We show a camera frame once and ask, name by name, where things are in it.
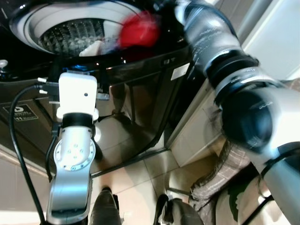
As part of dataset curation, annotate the red garment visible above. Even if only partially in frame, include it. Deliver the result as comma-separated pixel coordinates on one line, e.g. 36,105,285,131
117,11,160,50

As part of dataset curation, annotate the black top-load washing machine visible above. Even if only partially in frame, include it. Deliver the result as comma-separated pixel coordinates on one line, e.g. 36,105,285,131
0,0,211,178

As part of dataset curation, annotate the white garment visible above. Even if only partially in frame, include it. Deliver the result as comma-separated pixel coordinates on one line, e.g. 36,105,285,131
78,40,105,58

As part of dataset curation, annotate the steel washer drum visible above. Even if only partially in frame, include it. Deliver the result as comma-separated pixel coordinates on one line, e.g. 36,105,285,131
37,18,123,58

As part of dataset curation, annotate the white washer sticker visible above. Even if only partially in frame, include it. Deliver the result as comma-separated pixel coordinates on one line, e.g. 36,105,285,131
170,63,191,82

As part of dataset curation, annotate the printed washer label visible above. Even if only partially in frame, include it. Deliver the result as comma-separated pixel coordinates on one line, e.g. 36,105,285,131
2,104,39,124

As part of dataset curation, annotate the white cabinet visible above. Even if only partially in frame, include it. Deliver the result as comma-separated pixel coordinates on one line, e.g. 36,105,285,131
239,0,300,83

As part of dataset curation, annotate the black left robot leg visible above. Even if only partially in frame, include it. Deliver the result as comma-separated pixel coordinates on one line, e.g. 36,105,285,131
89,187,124,225

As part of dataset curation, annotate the black robot leg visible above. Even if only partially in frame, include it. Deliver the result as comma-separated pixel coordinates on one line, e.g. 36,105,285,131
155,195,191,225
89,187,124,225

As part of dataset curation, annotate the black right robot leg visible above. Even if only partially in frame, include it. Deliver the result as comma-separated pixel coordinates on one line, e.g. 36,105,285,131
155,195,191,225

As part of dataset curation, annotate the grey plaid garment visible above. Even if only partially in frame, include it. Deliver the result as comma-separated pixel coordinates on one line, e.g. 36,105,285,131
189,138,256,214

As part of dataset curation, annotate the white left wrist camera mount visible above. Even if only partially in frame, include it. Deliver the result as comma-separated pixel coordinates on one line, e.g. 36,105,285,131
56,72,100,120

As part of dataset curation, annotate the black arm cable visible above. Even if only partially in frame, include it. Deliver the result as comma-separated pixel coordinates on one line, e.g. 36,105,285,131
9,79,61,224

